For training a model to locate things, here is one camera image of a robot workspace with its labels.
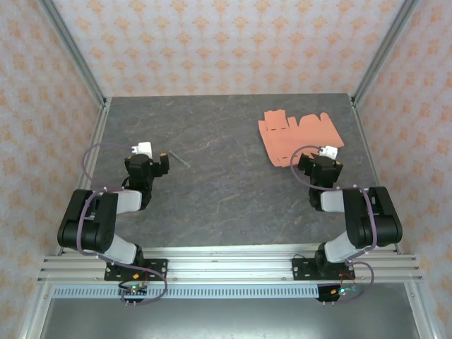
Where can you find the small grey-green strip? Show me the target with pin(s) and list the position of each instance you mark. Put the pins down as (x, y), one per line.
(179, 158)

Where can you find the aluminium table edge rail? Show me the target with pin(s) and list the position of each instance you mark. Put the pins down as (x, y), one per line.
(229, 250)

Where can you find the aluminium table side rail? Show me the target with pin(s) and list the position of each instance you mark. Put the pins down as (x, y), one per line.
(96, 141)
(366, 141)

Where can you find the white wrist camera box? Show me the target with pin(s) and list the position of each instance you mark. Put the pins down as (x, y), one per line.
(144, 148)
(331, 152)

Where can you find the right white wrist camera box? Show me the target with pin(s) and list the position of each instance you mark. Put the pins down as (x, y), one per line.
(331, 152)

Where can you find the orange paper box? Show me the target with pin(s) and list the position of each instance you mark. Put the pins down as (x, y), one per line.
(293, 137)

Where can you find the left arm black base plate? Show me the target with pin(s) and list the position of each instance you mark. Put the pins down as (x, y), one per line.
(159, 268)

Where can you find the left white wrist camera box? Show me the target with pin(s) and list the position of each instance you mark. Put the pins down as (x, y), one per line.
(144, 148)

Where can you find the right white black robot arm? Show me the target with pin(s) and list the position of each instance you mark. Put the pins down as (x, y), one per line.
(370, 219)

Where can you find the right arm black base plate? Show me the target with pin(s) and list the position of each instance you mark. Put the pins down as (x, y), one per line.
(300, 268)

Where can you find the aluminium frame post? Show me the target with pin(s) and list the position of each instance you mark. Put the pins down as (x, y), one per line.
(76, 53)
(382, 53)

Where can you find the aluminium frame leg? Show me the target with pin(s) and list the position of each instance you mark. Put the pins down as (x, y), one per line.
(422, 318)
(33, 318)

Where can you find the wide aluminium mounting rail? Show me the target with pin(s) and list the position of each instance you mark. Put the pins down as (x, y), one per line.
(229, 272)

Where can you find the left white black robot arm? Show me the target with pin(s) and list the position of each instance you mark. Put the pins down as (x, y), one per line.
(92, 219)

